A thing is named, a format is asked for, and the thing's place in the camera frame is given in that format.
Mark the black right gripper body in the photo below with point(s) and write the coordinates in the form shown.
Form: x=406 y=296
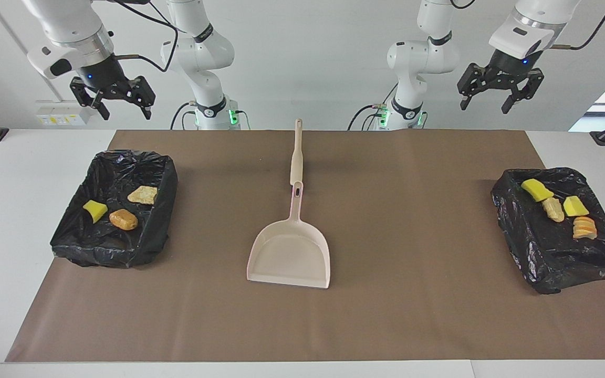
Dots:
x=105 y=79

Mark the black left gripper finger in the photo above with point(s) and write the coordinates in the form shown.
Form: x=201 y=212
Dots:
x=532 y=86
x=469 y=81

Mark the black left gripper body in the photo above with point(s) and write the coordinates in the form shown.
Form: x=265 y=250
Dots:
x=507 y=72

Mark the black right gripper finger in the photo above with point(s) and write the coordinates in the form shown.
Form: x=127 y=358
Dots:
x=145 y=95
x=86 y=96

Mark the sliced bread loaf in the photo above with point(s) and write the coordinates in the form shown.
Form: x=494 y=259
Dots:
x=143 y=195

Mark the yellow notched sponge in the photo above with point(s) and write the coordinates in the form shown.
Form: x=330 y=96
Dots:
x=536 y=189

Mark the small yellow green sponge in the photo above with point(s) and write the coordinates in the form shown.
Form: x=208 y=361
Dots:
x=95 y=210

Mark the pale yellow food piece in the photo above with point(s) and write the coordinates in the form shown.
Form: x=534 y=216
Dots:
x=584 y=228
x=553 y=209

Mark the brown bread roll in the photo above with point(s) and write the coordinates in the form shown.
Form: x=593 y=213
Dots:
x=123 y=220

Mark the dark green backed sponge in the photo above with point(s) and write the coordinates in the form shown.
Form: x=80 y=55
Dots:
x=575 y=206

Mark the beige hand brush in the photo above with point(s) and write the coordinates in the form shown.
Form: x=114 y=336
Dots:
x=296 y=157

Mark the pink plastic dustpan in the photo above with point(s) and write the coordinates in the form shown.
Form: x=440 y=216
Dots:
x=289 y=257

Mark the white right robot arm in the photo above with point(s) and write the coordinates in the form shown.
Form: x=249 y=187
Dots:
x=202 y=52

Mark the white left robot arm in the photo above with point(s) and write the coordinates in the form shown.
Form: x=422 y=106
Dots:
x=418 y=58

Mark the bin lined with black bag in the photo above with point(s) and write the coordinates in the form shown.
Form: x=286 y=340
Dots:
x=560 y=252
x=113 y=247

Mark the brown paper table mat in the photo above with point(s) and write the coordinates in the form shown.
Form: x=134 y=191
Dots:
x=302 y=325

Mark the white wall socket box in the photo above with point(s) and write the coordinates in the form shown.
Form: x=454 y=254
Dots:
x=55 y=118

